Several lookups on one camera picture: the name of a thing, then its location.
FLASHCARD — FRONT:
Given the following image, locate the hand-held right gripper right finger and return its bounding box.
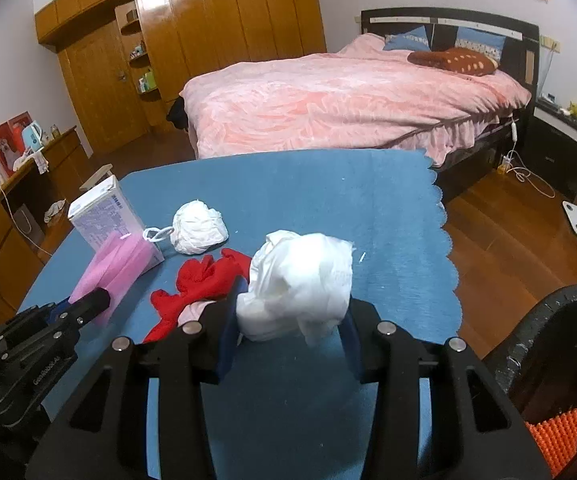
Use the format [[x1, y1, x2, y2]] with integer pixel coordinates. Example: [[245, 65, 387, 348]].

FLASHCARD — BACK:
[[341, 297, 552, 480]]

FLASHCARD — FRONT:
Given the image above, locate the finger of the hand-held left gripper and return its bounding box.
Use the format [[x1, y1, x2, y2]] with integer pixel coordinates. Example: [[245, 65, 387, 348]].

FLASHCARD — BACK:
[[63, 289, 112, 331], [43, 299, 72, 321]]

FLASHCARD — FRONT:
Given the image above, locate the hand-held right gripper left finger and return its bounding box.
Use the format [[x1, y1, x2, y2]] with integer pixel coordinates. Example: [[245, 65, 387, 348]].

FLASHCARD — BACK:
[[28, 275, 252, 480]]

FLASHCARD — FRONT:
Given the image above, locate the pink cloth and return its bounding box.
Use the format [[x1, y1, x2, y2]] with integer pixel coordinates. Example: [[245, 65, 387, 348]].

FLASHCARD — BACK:
[[177, 301, 216, 328]]

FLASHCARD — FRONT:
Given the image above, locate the white plastic bag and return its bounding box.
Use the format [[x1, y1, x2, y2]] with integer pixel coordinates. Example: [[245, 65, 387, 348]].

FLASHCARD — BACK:
[[236, 230, 355, 347]]

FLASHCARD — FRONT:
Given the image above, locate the red cloth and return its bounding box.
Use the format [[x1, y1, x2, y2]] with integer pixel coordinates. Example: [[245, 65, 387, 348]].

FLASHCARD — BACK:
[[143, 248, 252, 343]]

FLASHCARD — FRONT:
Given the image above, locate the white printed carton box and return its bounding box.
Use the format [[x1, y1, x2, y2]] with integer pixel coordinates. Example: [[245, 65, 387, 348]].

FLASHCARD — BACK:
[[67, 176, 165, 267]]

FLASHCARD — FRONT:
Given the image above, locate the white face mask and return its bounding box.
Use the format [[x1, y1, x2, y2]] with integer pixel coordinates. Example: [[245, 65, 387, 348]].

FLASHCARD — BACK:
[[142, 200, 229, 255]]

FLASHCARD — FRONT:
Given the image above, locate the orange foam net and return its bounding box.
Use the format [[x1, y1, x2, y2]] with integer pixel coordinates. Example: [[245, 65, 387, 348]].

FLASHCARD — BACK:
[[526, 405, 577, 478]]

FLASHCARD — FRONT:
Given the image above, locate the small wooden stool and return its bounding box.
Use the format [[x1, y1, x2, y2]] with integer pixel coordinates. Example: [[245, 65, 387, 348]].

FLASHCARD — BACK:
[[79, 162, 115, 192]]

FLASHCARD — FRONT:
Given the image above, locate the white cloth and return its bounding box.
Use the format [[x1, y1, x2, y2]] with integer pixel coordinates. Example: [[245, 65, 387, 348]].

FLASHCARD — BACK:
[[13, 145, 49, 173]]

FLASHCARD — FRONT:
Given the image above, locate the blue tablecloth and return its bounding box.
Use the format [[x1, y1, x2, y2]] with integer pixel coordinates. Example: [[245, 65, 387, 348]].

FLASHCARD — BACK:
[[16, 149, 464, 480]]

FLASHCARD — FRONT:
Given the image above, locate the red picture box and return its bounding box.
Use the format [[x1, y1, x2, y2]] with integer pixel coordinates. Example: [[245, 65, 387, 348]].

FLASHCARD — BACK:
[[0, 111, 32, 176]]

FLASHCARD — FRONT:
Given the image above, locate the light blue kettle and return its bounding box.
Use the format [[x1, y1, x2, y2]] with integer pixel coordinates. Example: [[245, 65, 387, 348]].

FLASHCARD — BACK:
[[21, 120, 44, 153]]

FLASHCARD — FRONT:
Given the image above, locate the black cloth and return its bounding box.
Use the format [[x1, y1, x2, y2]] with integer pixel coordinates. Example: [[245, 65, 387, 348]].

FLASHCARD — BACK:
[[166, 97, 189, 131]]

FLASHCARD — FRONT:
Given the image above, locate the wooden door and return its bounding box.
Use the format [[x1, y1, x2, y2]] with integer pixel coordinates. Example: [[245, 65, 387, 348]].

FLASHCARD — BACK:
[[58, 25, 149, 153]]

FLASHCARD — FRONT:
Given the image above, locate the pink blanket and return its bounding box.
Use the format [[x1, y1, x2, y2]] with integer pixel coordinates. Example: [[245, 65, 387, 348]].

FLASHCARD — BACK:
[[179, 33, 532, 167]]

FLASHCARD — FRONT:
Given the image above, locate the black white nightstand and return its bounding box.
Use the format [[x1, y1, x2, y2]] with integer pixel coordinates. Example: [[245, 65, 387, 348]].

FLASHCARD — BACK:
[[521, 97, 577, 201]]

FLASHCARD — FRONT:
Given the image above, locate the brown dotted pillow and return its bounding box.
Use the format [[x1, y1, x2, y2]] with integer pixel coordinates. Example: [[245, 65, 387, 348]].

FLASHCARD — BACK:
[[409, 48, 498, 77]]

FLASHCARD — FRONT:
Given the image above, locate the wooden wardrobe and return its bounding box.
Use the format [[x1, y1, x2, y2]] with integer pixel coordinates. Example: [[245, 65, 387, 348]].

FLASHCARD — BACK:
[[34, 0, 327, 156]]

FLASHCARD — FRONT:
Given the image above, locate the blue pillow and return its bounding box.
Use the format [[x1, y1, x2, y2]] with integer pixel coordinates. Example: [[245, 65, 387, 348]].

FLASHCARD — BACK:
[[455, 26, 507, 58], [383, 27, 430, 52]]

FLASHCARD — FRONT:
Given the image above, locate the dark wooden bed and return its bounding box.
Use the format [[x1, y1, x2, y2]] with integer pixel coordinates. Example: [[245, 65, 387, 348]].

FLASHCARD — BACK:
[[166, 7, 541, 201]]

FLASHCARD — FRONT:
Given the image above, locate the thin white cable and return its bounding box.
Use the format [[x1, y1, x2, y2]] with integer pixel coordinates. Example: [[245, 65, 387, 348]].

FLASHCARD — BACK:
[[0, 180, 54, 256]]

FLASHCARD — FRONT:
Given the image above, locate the white charging cable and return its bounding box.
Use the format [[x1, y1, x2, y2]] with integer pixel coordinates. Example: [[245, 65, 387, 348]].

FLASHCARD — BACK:
[[506, 140, 557, 198]]

